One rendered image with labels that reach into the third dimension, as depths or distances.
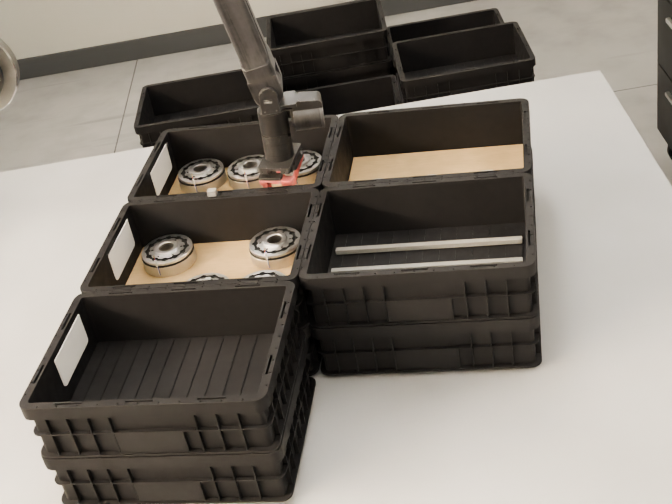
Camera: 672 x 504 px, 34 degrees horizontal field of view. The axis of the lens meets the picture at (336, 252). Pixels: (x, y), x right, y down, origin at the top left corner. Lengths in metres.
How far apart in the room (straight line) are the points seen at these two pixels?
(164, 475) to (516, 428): 0.58
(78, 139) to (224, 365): 2.96
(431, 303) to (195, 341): 0.42
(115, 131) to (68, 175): 1.84
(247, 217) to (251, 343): 0.33
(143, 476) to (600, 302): 0.89
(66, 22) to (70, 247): 2.89
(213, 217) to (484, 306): 0.60
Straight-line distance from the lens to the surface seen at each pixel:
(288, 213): 2.11
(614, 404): 1.87
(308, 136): 2.36
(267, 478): 1.74
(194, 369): 1.87
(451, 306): 1.85
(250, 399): 1.62
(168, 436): 1.72
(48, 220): 2.71
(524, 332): 1.89
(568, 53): 4.68
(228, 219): 2.15
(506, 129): 2.32
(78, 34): 5.38
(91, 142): 4.68
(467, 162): 2.29
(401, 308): 1.86
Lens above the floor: 1.98
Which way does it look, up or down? 34 degrees down
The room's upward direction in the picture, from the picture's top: 11 degrees counter-clockwise
